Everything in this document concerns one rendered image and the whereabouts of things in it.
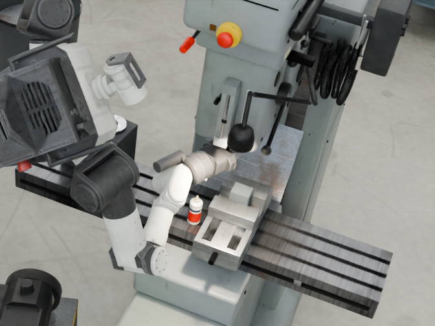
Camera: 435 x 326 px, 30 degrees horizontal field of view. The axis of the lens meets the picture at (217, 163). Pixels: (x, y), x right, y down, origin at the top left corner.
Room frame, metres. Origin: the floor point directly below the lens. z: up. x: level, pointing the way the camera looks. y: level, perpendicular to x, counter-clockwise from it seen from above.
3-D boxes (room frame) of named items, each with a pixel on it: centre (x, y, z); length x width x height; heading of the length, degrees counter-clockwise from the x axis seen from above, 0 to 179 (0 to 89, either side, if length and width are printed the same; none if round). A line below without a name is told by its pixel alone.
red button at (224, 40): (1.67, 0.03, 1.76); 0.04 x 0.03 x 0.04; 76
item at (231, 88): (1.81, 0.00, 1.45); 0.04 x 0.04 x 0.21; 76
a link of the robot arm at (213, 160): (1.85, 0.03, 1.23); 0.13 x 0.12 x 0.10; 51
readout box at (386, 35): (2.13, -0.43, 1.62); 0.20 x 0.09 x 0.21; 166
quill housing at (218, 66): (1.92, -0.03, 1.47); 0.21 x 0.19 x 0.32; 76
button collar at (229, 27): (1.69, 0.03, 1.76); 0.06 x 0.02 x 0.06; 76
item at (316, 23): (1.95, -0.18, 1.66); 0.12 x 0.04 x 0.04; 166
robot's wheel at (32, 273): (1.85, 0.56, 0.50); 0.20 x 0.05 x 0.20; 95
